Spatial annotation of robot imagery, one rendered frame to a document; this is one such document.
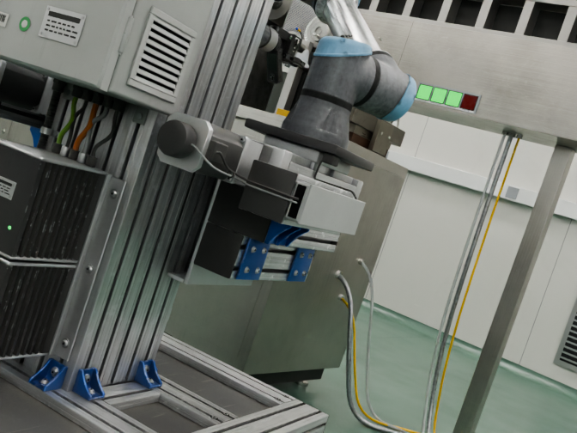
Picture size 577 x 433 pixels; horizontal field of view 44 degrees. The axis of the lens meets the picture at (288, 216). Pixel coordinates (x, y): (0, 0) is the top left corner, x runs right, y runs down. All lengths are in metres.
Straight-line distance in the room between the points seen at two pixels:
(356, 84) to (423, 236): 3.67
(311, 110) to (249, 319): 0.92
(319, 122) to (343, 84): 0.09
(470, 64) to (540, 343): 2.57
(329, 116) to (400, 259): 3.75
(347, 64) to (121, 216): 0.57
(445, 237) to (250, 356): 3.03
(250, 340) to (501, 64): 1.29
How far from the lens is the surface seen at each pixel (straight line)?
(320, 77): 1.52
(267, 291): 2.21
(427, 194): 5.19
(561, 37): 2.65
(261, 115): 2.29
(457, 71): 2.71
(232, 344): 2.28
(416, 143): 5.30
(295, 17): 2.78
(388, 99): 1.60
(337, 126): 1.51
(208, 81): 1.40
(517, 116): 2.59
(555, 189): 2.67
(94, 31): 1.15
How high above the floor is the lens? 0.73
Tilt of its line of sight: 3 degrees down
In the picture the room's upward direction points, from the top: 19 degrees clockwise
